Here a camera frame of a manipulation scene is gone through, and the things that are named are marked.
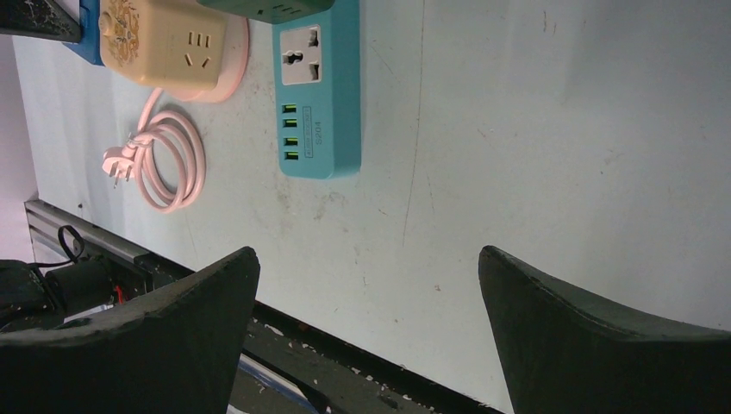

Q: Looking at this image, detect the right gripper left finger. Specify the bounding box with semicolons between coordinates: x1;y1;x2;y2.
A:
1;247;260;413

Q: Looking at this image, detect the blue cube socket adapter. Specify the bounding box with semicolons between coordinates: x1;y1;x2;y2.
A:
64;0;104;66

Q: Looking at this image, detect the pink round power strip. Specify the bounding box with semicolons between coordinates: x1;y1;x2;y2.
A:
166;15;250;104

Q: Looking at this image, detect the black front rail frame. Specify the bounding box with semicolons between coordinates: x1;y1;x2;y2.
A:
131;251;503;414

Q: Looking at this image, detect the pink coiled cord with plug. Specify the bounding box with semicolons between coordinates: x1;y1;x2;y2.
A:
101;86;208;215

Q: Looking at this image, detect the yellow cube socket adapter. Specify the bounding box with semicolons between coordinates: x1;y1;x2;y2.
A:
98;0;227;91

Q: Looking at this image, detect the dark green cube socket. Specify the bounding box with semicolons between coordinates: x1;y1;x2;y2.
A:
197;0;334;24

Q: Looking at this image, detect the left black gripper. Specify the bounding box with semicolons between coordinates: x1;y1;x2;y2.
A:
1;0;82;43

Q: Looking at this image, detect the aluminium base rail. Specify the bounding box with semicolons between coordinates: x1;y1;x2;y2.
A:
24;200;150;262

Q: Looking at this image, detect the teal power strip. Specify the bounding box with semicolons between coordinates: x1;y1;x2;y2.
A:
272;1;362;179

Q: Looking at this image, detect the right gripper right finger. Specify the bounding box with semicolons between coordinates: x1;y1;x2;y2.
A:
478;246;730;413

